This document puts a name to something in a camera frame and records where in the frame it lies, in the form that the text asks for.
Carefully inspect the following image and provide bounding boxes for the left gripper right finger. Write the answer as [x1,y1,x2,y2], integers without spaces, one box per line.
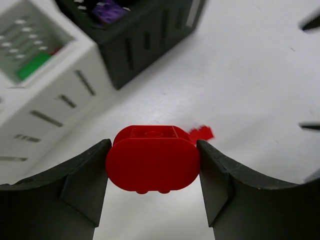
[196,140,320,240]

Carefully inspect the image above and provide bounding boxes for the black two-bin container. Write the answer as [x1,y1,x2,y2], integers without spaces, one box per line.
[56,0,206,90]

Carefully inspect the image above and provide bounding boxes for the purple lego brick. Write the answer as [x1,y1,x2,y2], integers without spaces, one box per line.
[91,0,128,25]

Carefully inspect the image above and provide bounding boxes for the green square lego brick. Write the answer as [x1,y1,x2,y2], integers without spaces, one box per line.
[15,52,52,83]

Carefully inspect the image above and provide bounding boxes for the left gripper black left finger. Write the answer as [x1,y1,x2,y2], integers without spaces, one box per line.
[0,139,112,240]

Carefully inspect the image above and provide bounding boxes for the white two-bin container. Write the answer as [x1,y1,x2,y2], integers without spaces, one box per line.
[0,0,115,184]

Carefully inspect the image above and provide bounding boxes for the red studded lego brick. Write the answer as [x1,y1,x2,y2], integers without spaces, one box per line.
[187,125,215,145]

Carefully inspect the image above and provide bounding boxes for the red rounded lego brick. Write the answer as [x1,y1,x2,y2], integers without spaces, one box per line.
[105,125,201,194]

